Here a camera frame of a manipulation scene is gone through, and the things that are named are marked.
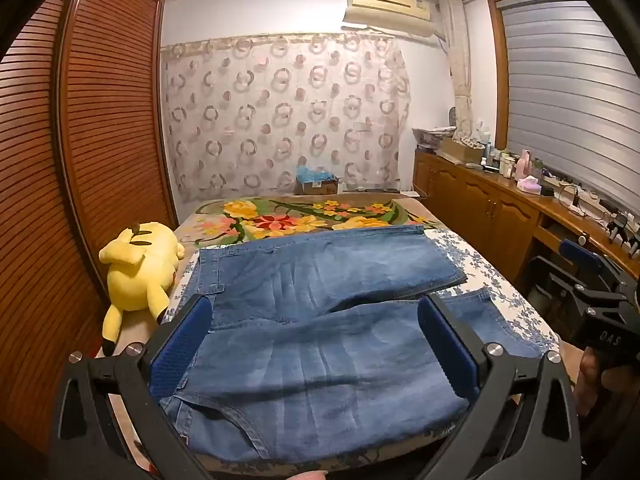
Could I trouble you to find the circle-patterned sheer curtain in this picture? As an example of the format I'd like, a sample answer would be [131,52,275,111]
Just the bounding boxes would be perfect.
[160,30,412,205]

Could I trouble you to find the beige wall air conditioner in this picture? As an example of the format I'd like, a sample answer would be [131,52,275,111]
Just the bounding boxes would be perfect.
[341,0,434,38]

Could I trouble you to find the yellow plush toy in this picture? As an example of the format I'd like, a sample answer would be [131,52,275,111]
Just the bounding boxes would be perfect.
[98,221,186,356]

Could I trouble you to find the blue floral bed sheet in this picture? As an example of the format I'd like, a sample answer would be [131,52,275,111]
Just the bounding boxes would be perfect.
[162,227,561,478]

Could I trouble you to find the open cardboard tray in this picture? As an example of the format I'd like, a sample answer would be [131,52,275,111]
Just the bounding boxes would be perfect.
[442,137,483,163]

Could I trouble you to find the blue denim pants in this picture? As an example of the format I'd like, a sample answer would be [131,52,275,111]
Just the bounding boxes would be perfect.
[159,225,543,461]

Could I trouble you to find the wooden louvered wardrobe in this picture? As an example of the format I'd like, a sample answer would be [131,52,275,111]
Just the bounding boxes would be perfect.
[0,0,178,456]

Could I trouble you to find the colourful floral blanket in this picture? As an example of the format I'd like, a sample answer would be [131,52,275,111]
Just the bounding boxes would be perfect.
[175,195,443,251]

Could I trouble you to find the white power strip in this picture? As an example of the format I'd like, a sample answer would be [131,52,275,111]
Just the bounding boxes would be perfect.
[542,172,601,213]

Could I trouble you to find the blue plastic bag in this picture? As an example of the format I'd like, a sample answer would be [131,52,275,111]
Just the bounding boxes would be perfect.
[296,164,337,183]

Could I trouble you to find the stack of papers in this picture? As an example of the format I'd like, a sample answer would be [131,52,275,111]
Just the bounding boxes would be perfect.
[412,126,456,151]

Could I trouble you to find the person's right hand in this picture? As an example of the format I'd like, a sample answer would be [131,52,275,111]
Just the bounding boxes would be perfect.
[575,346,615,415]

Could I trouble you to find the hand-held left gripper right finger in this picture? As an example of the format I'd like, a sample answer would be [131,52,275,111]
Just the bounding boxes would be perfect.
[417,294,583,480]

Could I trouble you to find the wooden sideboard cabinet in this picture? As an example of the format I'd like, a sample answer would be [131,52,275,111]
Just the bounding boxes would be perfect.
[412,149,640,306]

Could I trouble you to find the cardboard box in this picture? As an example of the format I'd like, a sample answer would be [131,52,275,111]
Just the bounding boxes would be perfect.
[295,172,340,196]

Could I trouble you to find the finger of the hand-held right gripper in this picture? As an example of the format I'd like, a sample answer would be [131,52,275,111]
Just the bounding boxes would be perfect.
[558,232,640,293]
[537,257,626,316]

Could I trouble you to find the bed with beige sheet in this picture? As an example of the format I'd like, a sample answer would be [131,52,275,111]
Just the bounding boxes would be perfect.
[92,195,563,480]

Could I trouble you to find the tied beige window curtain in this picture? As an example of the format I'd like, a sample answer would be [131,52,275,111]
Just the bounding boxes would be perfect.
[440,0,475,143]

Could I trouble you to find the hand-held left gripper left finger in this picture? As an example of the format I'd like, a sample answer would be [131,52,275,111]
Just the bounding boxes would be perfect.
[49,296,216,480]

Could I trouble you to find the grey window blind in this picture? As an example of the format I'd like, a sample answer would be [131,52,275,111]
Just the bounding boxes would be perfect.
[500,0,640,211]

